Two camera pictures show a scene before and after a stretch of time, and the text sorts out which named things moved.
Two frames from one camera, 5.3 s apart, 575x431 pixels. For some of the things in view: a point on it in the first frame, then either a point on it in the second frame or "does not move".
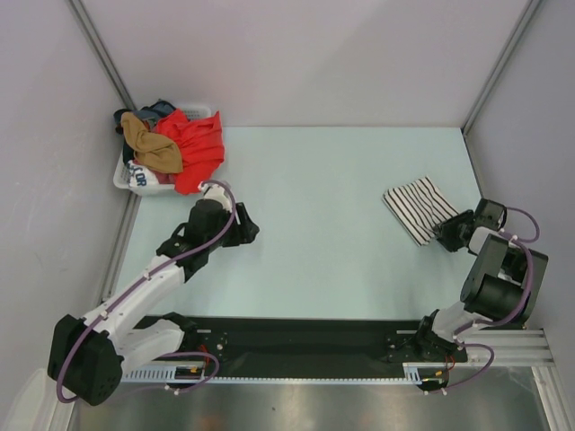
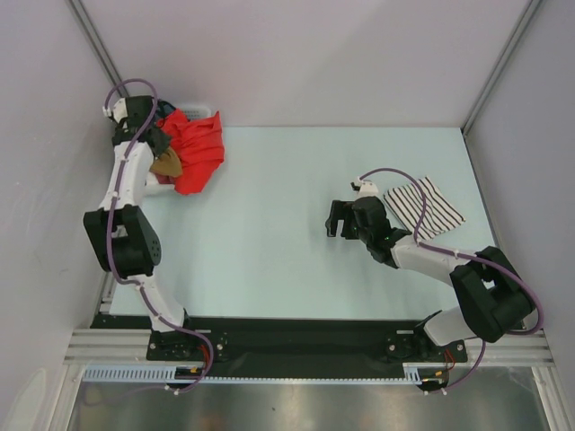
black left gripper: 244,233 → 163,141
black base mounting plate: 294,347 does not move
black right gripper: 448,239 → 339,212
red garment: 200,145 does not move
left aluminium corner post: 102,52 does not move
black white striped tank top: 419,206 does not move
